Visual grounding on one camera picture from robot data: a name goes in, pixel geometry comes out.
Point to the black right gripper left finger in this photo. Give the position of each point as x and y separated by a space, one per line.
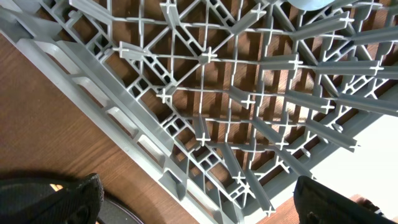
59 202

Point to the grey dishwasher rack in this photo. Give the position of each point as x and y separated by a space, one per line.
224 104

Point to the round black tray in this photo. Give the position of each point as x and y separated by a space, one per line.
118 213

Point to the light blue cup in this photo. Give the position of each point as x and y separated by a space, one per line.
310 5

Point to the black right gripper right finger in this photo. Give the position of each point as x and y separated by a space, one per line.
316 203

